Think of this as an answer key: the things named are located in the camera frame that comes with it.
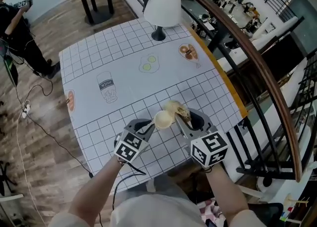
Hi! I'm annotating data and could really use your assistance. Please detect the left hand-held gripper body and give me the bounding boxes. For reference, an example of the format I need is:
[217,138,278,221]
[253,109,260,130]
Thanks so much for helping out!
[113,119,156,164]

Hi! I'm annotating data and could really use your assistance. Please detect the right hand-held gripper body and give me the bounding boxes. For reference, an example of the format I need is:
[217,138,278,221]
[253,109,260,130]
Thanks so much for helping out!
[183,108,229,169]

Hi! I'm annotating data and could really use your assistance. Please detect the cream cup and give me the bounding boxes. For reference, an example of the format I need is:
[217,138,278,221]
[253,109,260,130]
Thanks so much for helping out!
[154,110,173,131]

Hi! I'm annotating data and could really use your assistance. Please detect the beige scrubbing cloth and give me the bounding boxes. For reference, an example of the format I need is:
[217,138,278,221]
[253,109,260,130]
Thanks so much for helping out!
[162,100,192,122]

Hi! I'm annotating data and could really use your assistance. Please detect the person's left forearm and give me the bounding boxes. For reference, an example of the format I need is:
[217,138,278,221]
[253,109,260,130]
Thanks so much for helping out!
[67,155,124,223]

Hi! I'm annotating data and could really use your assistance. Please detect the person's right forearm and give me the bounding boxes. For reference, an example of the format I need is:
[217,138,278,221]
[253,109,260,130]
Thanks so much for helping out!
[205,164,250,222]

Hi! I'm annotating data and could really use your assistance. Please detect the pink checkered fabric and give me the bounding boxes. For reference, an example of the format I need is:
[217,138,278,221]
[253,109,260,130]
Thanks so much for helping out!
[197,198,224,225]

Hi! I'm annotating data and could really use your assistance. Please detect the person's beige shirt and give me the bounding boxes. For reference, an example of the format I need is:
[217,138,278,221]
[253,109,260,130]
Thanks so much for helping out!
[48,193,267,227]

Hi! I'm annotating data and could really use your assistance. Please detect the white grid printed tablecloth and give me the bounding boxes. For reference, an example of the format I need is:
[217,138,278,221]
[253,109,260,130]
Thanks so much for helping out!
[58,18,245,195]

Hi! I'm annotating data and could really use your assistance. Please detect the curved wooden handrail railing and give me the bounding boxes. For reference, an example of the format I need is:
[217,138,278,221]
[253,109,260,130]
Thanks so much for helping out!
[116,0,317,187]

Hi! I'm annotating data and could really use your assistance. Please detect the black office chair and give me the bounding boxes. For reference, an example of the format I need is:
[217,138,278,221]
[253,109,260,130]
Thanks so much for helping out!
[247,202,284,227]

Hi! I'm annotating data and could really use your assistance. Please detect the white power strip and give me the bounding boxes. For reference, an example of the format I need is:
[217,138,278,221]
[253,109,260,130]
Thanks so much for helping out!
[21,99,32,119]

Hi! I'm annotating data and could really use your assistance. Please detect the white shade table lamp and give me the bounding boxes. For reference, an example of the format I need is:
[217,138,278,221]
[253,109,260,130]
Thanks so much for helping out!
[143,0,183,42]

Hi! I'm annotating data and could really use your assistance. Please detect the black chair base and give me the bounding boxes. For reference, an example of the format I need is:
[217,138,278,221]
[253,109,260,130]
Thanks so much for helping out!
[0,160,19,197]

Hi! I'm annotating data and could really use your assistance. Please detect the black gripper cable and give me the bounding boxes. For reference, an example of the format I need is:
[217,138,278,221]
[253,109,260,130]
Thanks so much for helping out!
[98,163,147,227]

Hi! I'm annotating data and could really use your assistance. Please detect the black floor cable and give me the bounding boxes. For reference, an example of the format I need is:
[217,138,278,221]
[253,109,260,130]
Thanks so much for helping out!
[7,45,94,179]

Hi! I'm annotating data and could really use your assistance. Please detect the white floor cable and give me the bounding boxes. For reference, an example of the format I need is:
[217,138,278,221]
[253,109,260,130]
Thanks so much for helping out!
[15,102,44,222]

